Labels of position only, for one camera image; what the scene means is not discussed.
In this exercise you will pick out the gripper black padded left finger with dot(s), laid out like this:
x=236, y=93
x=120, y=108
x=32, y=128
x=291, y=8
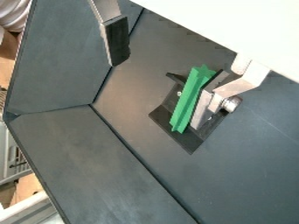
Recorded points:
x=113, y=30

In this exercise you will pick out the gripper silver bracket right finger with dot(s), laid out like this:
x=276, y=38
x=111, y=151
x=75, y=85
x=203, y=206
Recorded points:
x=219, y=94

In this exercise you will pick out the green star-shaped bar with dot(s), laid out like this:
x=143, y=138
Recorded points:
x=199, y=76

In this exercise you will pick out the black curved fixture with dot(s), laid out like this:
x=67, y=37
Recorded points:
x=191, y=138

